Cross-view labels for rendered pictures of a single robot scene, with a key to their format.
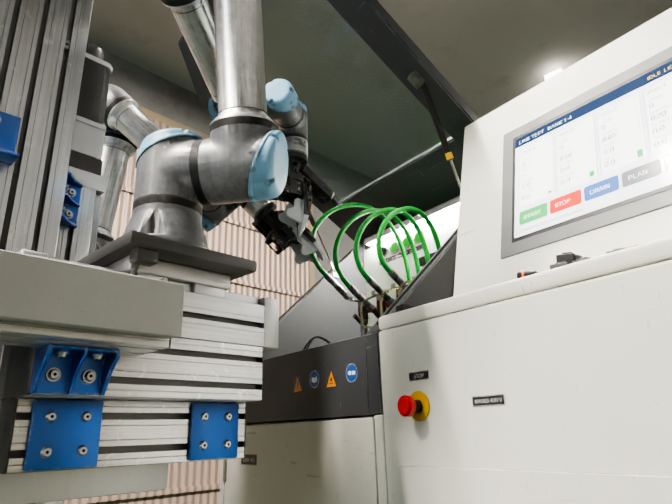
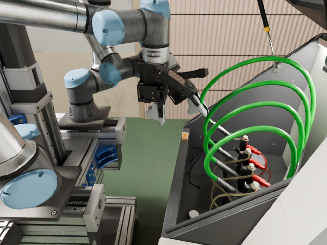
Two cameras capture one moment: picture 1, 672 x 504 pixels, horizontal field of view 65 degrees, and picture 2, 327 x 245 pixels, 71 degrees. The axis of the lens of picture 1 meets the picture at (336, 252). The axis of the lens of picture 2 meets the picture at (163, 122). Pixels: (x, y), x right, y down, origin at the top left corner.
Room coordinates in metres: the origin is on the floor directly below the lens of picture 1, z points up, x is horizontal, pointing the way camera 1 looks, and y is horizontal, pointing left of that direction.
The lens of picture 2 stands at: (0.79, -0.39, 1.61)
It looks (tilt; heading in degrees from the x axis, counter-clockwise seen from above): 31 degrees down; 48
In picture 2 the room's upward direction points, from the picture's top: straight up
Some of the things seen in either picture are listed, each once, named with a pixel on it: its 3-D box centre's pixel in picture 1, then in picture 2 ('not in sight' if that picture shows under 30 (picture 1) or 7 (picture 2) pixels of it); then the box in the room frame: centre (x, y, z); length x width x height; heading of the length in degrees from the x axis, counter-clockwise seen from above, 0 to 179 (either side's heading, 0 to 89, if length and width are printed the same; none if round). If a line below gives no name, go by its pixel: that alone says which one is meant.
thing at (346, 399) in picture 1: (293, 387); (179, 179); (1.35, 0.12, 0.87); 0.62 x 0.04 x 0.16; 37
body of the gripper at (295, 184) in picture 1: (291, 178); (154, 81); (1.20, 0.11, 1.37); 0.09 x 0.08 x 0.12; 127
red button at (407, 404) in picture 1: (411, 405); not in sight; (0.97, -0.12, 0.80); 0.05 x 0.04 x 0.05; 37
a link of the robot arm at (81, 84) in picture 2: not in sight; (80, 84); (1.19, 0.65, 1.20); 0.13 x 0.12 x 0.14; 4
